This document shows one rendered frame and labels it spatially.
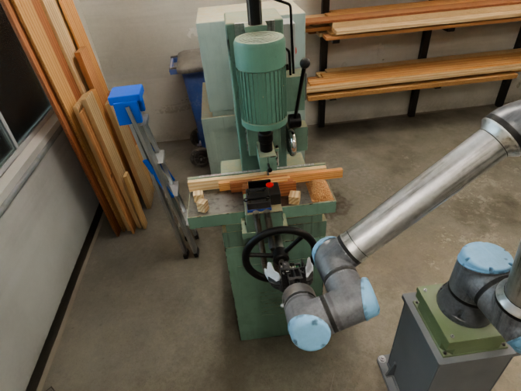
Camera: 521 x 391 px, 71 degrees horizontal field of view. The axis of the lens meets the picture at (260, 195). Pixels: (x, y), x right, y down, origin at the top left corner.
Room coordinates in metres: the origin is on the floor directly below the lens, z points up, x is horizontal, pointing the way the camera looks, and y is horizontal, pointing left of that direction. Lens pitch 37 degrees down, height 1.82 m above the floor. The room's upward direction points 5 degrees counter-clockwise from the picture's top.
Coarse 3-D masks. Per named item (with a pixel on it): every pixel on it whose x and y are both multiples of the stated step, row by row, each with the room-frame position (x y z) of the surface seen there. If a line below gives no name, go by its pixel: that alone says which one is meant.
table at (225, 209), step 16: (192, 192) 1.28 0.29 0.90; (208, 192) 1.27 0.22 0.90; (224, 192) 1.26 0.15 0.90; (240, 192) 1.25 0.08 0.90; (304, 192) 1.21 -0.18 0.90; (192, 208) 1.17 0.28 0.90; (224, 208) 1.15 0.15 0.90; (240, 208) 1.14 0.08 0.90; (288, 208) 1.13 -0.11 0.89; (304, 208) 1.13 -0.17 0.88; (320, 208) 1.13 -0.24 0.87; (192, 224) 1.11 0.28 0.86; (208, 224) 1.11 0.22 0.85; (224, 224) 1.12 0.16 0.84
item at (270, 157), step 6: (258, 144) 1.34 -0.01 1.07; (258, 150) 1.30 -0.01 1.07; (258, 156) 1.27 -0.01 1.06; (264, 156) 1.25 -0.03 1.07; (270, 156) 1.24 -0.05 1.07; (276, 156) 1.24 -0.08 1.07; (264, 162) 1.24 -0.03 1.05; (270, 162) 1.24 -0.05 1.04; (276, 162) 1.24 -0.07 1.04; (264, 168) 1.24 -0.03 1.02; (276, 168) 1.24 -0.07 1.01
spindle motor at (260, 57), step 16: (256, 32) 1.36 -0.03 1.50; (272, 32) 1.34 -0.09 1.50; (240, 48) 1.23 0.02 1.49; (256, 48) 1.20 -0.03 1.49; (272, 48) 1.21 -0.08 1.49; (240, 64) 1.24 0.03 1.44; (256, 64) 1.20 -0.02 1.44; (272, 64) 1.21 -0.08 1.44; (240, 80) 1.25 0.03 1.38; (256, 80) 1.21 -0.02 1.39; (272, 80) 1.21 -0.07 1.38; (240, 96) 1.25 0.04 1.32; (256, 96) 1.21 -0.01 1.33; (272, 96) 1.21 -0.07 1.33; (256, 112) 1.21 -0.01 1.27; (272, 112) 1.21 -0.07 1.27; (256, 128) 1.21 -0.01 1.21; (272, 128) 1.21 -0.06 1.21
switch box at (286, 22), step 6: (288, 24) 1.57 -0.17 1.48; (294, 24) 1.57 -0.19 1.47; (288, 30) 1.57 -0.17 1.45; (294, 30) 1.57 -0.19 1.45; (288, 36) 1.57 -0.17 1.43; (294, 36) 1.57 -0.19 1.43; (288, 42) 1.57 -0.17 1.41; (294, 42) 1.57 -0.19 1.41; (288, 48) 1.57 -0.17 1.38; (294, 48) 1.57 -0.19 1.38; (294, 54) 1.57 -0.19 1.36; (294, 60) 1.57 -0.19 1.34
